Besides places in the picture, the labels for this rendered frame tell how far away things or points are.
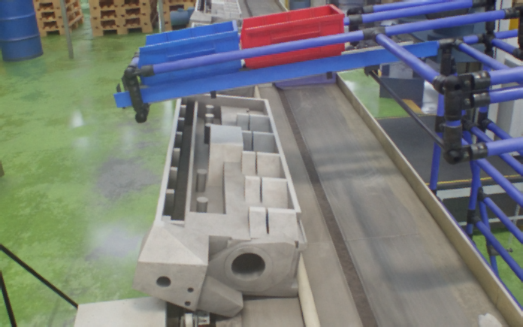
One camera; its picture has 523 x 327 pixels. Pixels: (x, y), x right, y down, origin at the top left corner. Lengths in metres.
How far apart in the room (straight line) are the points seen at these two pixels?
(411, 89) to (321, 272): 3.75
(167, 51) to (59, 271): 1.71
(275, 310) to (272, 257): 0.14
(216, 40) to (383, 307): 0.84
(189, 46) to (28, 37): 6.47
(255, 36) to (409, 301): 0.82
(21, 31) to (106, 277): 5.52
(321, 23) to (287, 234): 0.61
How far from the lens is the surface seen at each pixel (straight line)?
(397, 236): 1.63
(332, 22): 1.54
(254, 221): 1.30
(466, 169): 3.00
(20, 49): 7.93
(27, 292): 2.87
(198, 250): 1.21
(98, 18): 8.88
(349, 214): 1.71
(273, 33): 1.52
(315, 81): 2.91
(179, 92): 1.55
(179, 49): 1.53
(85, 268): 2.92
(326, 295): 1.39
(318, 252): 1.53
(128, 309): 1.33
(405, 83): 5.05
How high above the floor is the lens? 1.64
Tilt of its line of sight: 25 degrees down
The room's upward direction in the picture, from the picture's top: 3 degrees counter-clockwise
